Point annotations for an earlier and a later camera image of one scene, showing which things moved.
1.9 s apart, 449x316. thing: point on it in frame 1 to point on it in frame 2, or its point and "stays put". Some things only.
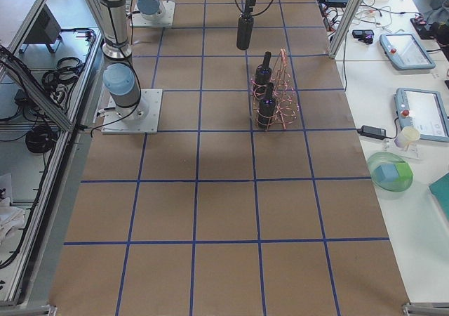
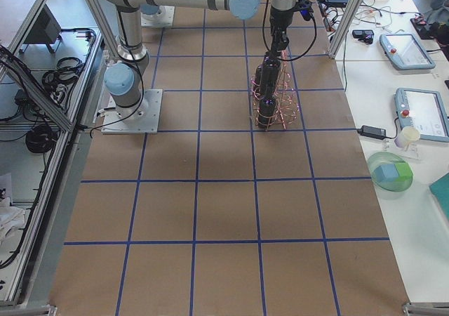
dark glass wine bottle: (245, 31) to (266, 81)
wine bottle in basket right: (266, 109) stays put
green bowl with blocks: (390, 171) stays put
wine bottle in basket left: (263, 74) stays put
